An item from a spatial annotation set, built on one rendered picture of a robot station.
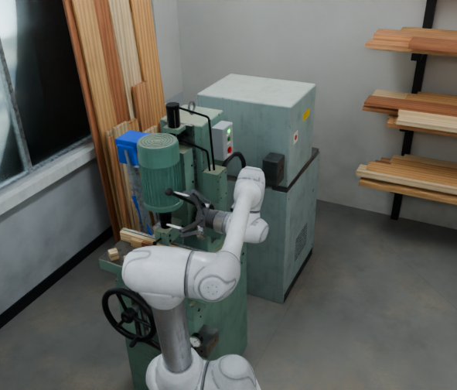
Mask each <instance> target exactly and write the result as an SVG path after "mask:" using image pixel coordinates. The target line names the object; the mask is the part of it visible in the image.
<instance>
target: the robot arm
mask: <svg viewBox="0 0 457 390"><path fill-rule="evenodd" d="M264 187H265V178H264V172H263V171H262V170H261V169H260V168H255V167H250V166H245V167H244V168H243V169H242V170H241V171H240V173H239V175H238V178H237V182H236V184H235V188H234V210H233V213H231V212H226V211H225V212H224V211H221V210H220V211H216V210H211V209H210V208H209V207H210V205H211V203H212V202H211V201H209V200H207V199H206V198H205V197H204V196H203V195H202V194H201V193H200V192H198V191H197V190H195V189H192V191H191V192H187V191H183V193H179V192H176V191H174V193H177V194H180V195H183V196H186V197H191V198H192V200H193V202H194V204H195V205H196V207H197V209H198V211H197V212H196V221H194V222H193V223H192V224H190V225H188V226H186V227H179V226H175V225H173V224H166V225H167V226H170V227H173V228H174V231H179V232H180V233H181V235H180V237H183V238H184V237H188V236H191V235H195V234H204V231H203V230H204V228H210V229H214V230H215V232H218V233H221V234H225V235H226V238H225V242H224V244H223V247H222V249H221V250H220V251H218V252H216V253H210V252H202V251H191V250H187V249H184V248H177V247H169V246H155V245H153V246H145V247H141V248H136V249H134V250H133V251H131V252H129V253H128V254H127V255H126V257H125V259H124V264H123V267H122V273H121V274H122V279H123V281H124V283H125V285H126V286H127V287H128V288H129V289H131V290H132V291H134V292H137V293H138V294H139V295H140V296H141V297H142V298H143V299H144V300H145V301H146V302H147V303H148V304H149V305H150V306H151V307H152V313H153V316H154V321H155V325H156V330H157V334H158V337H159V343H160V348H161V352H162V353H161V354H160V355H159V356H157V357H155V358H154V359H153V360H152V361H151V363H150V364H149V366H148V369H147V372H146V385H147V386H148V389H149V390H257V382H256V378H255V374H254V370H253V368H252V367H251V365H250V363H249V362H248V361H247V360H246V359H245V358H244V357H242V356H240V355H237V354H228V355H225V356H223V357H220V358H218V359H217V360H214V361H206V360H203V359H202V358H201V357H200V356H199V355H198V354H197V353H196V351H195V350H194V349H193V348H191V345H190V339H189V328H188V323H187V317H186V307H185V301H184V299H185V297H186V298H194V299H202V300H205V301H207V302H217V301H220V300H222V299H224V298H226V297H227V296H229V295H230V294H231V293H232V292H233V290H234V289H235V287H236V285H237V283H238V281H239V278H240V254H241V249H242V246H243V243H244V242H248V243H260V242H263V241H264V240H265V239H266V237H267V235H268V230H269V226H268V224H267V223H266V222H265V221H264V220H263V219H260V209H261V205H262V201H263V198H264ZM195 195H197V196H198V198H200V199H201V200H202V202H204V203H205V205H206V207H203V206H202V205H201V204H200V202H199V201H198V199H197V198H196V196H195ZM198 225H199V226H200V227H201V228H200V229H199V230H198V231H191V232H188V233H185V232H186V231H188V230H190V229H192V228H194V227H195V226H198Z"/></svg>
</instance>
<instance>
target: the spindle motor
mask: <svg viewBox="0 0 457 390"><path fill-rule="evenodd" d="M137 150H138V162H139V168H140V174H141V181H142V192H143V199H144V205H145V208H146V209H147V210H150V211H151V212H155V213H167V212H171V211H174V210H176V209H178V208H180V207H181V206H182V204H183V200H181V199H179V198H177V197H174V196H173V195H171V196H166V195H165V189H166V188H167V187H170V188H172V190H173V192H174V191H176V192H179V193H182V178H181V168H180V159H179V141H178V139H177V138H176V137H175V136H174V135H171V134H167V133H154V134H150V135H145V136H143V137H141V138H140V139H139V140H138V143H137Z"/></svg>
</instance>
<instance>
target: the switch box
mask: <svg viewBox="0 0 457 390"><path fill-rule="evenodd" d="M228 129H230V132H229V133H230V134H229V135H228V136H230V143H229V144H227V143H228V141H227V138H228V136H227V134H228V133H227V130H228ZM212 140H213V155H214V159H217V160H220V161H224V160H225V159H227V158H228V157H229V156H230V155H231V154H233V123H232V122H229V121H220V122H219V123H217V124H216V125H214V126H213V127H212ZM229 147H231V148H232V150H231V153H230V155H229V156H227V154H228V153H229V152H228V148H229Z"/></svg>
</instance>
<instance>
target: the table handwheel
mask: <svg viewBox="0 0 457 390"><path fill-rule="evenodd" d="M114 294H116V296H117V298H118V299H119V301H120V303H121V305H122V307H123V309H124V311H123V312H122V313H121V321H120V322H119V323H118V322H117V321H116V320H115V318H114V317H113V316H112V314H111V311H110V310H109V306H108V299H109V297H110V296H111V295H114ZM121 295H123V296H127V297H128V298H130V299H132V300H133V301H135V304H134V305H133V306H132V307H126V305H125V303H124V300H123V299H122V297H121ZM101 303H102V309H103V311H104V315H105V316H106V318H107V320H108V321H109V323H110V324H111V326H112V327H113V328H114V329H115V330H116V331H117V332H119V333H120V334H122V335H123V336H125V337H127V338H128V339H130V340H134V339H135V338H136V337H137V336H138V337H139V338H140V339H139V340H138V342H146V341H149V340H151V339H152V338H153V337H154V336H155V334H156V331H157V330H156V325H155V321H154V316H153V313H152V310H151V309H150V307H149V306H148V304H147V302H146V301H144V300H143V299H142V298H141V297H139V296H138V295H136V294H135V293H133V292H132V291H130V290H127V289H123V288H118V287H116V288H111V289H109V290H107V291H106V292H105V293H104V295H103V297H102V301H101ZM140 307H141V308H142V309H143V310H144V311H145V313H146V315H147V317H148V319H149V322H150V323H148V322H146V321H144V320H142V319H140V318H138V317H137V312H138V311H139V310H140ZM133 320H135V321H137V322H139V323H142V324H144V325H145V326H147V327H149V328H151V329H150V332H149V333H148V334H147V335H144V336H140V335H136V334H133V333H131V332H129V331H127V330H126V329H125V328H123V327H122V326H121V325H122V324H123V323H131V322H132V321H133Z"/></svg>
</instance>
